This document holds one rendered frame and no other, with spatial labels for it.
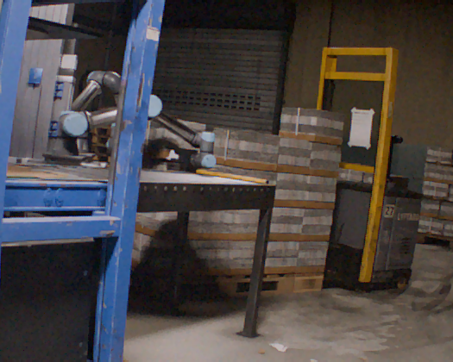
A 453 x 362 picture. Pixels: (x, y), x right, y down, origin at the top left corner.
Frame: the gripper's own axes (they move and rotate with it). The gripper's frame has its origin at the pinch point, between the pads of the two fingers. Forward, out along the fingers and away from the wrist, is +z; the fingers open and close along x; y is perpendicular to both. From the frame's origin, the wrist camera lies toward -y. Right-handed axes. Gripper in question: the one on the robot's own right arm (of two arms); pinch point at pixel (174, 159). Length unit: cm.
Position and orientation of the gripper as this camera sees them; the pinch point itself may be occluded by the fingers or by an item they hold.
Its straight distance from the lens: 409.7
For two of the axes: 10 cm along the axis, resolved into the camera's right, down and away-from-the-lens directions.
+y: 1.3, -9.9, -0.5
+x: -7.8, -0.7, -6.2
